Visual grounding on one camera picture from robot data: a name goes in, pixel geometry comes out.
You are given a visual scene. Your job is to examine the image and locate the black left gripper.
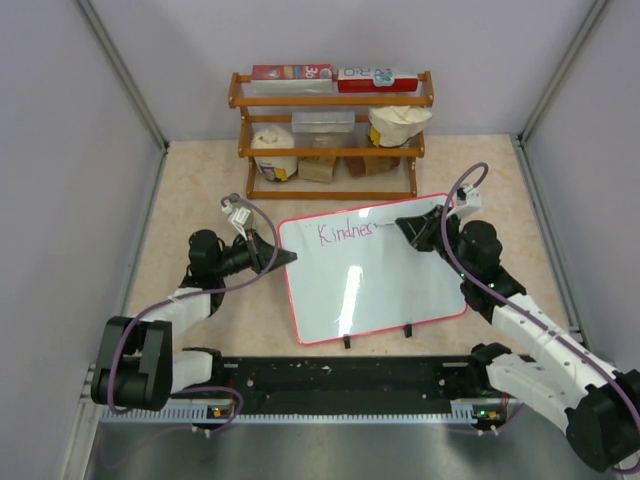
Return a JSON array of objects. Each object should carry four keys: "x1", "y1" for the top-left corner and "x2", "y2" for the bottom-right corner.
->
[{"x1": 213, "y1": 228, "x2": 295, "y2": 278}]

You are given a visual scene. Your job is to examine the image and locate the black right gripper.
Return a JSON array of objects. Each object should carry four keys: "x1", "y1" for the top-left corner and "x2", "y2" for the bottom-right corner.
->
[{"x1": 397, "y1": 205, "x2": 473, "y2": 280}]

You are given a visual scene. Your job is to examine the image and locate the pink framed whiteboard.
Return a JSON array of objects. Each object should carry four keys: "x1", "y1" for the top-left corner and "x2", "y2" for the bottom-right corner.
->
[{"x1": 278, "y1": 193, "x2": 467, "y2": 345}]

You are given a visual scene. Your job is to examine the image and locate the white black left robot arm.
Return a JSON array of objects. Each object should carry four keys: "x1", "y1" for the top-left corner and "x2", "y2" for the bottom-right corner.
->
[{"x1": 90, "y1": 230, "x2": 297, "y2": 412}]

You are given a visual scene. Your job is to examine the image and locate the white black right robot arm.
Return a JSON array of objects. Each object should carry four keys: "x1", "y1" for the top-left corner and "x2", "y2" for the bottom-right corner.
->
[{"x1": 393, "y1": 205, "x2": 639, "y2": 472}]

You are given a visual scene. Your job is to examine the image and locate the tan sponge block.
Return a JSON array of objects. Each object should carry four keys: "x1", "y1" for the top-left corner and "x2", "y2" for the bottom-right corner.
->
[{"x1": 298, "y1": 156, "x2": 337, "y2": 183}]

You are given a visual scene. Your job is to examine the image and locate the cream cloth bag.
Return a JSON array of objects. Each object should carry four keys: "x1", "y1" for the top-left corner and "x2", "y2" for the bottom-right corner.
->
[{"x1": 368, "y1": 106, "x2": 432, "y2": 148}]

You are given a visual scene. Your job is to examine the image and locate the wooden two-tier shelf rack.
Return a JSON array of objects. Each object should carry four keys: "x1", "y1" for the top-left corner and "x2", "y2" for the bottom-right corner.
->
[{"x1": 228, "y1": 71, "x2": 434, "y2": 201}]

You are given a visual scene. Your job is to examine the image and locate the clear plastic box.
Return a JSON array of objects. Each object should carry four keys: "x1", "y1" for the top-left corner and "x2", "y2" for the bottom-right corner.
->
[{"x1": 291, "y1": 111, "x2": 355, "y2": 133}]

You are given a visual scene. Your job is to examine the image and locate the red white zero box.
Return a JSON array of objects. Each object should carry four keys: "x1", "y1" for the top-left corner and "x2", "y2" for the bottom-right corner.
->
[{"x1": 337, "y1": 67, "x2": 419, "y2": 94}]

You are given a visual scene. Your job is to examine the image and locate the red white carton box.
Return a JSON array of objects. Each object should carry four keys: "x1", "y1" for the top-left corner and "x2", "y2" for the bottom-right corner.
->
[{"x1": 250, "y1": 64, "x2": 333, "y2": 95}]

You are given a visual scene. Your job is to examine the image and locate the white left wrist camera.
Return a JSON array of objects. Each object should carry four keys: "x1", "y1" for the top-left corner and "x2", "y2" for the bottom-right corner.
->
[{"x1": 222, "y1": 203, "x2": 254, "y2": 239}]

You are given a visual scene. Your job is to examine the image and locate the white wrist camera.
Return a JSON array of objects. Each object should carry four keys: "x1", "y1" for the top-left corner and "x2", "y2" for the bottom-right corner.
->
[
  {"x1": 448, "y1": 184, "x2": 482, "y2": 220},
  {"x1": 222, "y1": 203, "x2": 254, "y2": 239}
]

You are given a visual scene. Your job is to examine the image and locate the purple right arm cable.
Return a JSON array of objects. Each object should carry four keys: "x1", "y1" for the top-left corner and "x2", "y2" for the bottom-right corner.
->
[{"x1": 439, "y1": 161, "x2": 640, "y2": 473}]

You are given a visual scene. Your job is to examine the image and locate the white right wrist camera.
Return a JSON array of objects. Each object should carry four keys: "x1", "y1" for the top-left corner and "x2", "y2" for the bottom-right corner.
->
[{"x1": 448, "y1": 184, "x2": 482, "y2": 220}]

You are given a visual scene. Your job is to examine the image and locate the grey cable duct rail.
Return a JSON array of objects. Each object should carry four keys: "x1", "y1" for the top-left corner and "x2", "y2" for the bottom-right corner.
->
[{"x1": 100, "y1": 401, "x2": 509, "y2": 427}]

